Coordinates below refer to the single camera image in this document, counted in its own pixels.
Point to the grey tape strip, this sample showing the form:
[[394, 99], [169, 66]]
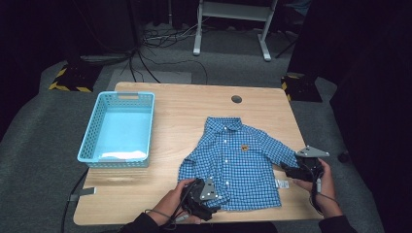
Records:
[[82, 193]]

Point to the blue plaid shirt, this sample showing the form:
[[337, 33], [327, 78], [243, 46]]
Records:
[[236, 165]]

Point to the person's right hand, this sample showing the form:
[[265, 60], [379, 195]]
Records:
[[327, 191]]

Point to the white metal stand frame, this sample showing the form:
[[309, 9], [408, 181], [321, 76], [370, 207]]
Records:
[[233, 9]]

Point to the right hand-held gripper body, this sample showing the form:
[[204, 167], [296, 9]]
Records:
[[311, 161]]

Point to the dark table grommet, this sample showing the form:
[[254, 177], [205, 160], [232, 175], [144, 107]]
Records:
[[236, 99]]

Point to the light blue plastic basket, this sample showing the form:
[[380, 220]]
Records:
[[120, 132]]

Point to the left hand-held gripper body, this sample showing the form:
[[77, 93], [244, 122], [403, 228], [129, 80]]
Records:
[[199, 195]]

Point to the yellow black striped base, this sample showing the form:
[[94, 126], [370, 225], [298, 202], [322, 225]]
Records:
[[73, 79], [301, 87]]

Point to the person's left hand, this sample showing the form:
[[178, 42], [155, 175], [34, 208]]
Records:
[[170, 202]]

